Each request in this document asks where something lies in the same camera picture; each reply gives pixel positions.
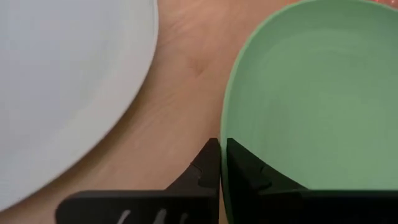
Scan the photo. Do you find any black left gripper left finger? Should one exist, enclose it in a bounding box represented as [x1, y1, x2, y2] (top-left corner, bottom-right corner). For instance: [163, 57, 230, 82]
[55, 138, 221, 224]

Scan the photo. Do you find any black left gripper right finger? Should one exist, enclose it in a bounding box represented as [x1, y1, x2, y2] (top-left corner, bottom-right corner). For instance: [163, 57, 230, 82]
[226, 138, 398, 224]

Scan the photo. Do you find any light green plastic plate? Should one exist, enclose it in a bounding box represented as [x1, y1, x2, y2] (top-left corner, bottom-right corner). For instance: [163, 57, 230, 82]
[219, 0, 398, 224]

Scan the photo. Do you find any white plastic plate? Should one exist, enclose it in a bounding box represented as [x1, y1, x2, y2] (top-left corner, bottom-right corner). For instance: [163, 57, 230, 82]
[0, 0, 160, 213]

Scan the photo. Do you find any pink plastic plate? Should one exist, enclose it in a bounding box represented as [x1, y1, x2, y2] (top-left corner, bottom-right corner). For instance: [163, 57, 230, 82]
[371, 0, 398, 7]

